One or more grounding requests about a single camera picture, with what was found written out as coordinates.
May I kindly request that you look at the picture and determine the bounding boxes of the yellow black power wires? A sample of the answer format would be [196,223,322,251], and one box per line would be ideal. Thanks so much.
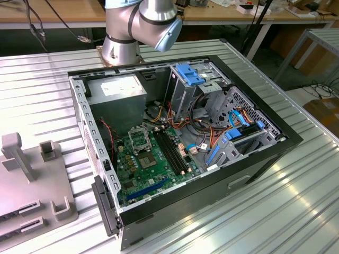
[144,104,173,125]

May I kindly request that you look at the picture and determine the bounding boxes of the light blue data wire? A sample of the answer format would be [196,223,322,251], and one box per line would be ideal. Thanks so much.
[227,109,251,128]

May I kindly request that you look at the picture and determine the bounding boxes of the black tripod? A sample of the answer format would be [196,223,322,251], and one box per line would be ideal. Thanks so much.
[240,0,275,55]

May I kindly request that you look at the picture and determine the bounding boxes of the wooden desk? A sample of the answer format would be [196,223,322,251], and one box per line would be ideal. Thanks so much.
[182,0,339,61]
[0,0,106,30]

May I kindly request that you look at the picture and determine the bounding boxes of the grey power supply unit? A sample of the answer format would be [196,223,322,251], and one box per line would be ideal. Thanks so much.
[86,73,148,138]

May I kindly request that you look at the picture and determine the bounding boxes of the perforated silver disk bay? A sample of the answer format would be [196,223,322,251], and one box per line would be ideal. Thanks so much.
[209,86,289,170]

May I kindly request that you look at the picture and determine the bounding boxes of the blue plastic rail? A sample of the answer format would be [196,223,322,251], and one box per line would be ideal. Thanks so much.
[206,144,222,165]

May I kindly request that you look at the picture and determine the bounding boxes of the green motherboard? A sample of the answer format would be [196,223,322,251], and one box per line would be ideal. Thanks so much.
[113,124,205,208]

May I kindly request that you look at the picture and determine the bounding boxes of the black RAM slot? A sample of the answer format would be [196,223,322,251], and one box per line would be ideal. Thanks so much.
[160,128,189,173]
[153,130,181,174]

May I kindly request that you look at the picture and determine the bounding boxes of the black open PC case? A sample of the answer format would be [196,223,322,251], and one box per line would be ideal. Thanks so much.
[67,55,305,251]

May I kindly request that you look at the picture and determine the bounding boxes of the red black twisted wire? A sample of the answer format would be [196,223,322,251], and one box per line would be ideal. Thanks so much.
[98,118,115,161]

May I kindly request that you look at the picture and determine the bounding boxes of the silver optical drive cage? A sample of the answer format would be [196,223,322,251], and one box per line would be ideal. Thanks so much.
[164,63,231,121]

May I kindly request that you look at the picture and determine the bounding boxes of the black camera cable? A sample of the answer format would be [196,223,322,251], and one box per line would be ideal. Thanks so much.
[44,0,93,44]
[23,0,50,53]

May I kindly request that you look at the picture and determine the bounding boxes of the white flat box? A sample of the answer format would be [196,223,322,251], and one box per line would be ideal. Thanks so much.
[236,3,271,15]

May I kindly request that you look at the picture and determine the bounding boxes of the CPU socket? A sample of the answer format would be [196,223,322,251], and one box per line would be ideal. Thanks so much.
[136,151,159,170]

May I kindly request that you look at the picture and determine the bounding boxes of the blue expansion slot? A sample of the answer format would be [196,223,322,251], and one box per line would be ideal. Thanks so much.
[126,177,170,201]

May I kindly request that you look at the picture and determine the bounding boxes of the grey parts rack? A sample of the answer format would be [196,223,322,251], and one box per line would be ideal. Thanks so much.
[0,132,79,241]

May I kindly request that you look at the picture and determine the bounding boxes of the large cardboard box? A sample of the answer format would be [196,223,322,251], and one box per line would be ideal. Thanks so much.
[270,26,329,76]

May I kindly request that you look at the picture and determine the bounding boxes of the grey metal frame table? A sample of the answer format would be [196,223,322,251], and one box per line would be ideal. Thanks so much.
[272,28,339,85]

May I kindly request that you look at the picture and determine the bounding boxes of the orange wire bundle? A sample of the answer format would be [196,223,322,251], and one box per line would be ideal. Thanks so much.
[194,124,226,150]

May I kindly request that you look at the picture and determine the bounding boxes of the black case side handle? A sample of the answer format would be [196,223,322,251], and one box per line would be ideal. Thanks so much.
[91,174,124,237]

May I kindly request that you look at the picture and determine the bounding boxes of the brown cardboard box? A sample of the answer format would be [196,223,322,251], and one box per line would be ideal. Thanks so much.
[302,97,339,134]

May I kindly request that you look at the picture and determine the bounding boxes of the blue disk carrier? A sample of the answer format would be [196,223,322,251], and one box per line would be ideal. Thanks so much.
[224,128,243,141]

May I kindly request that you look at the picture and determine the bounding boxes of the blue plastic drive latch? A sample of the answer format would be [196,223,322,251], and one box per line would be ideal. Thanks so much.
[175,63,209,87]

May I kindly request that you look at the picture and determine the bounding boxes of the black case fan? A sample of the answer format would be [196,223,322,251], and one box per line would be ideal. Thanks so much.
[99,117,119,162]

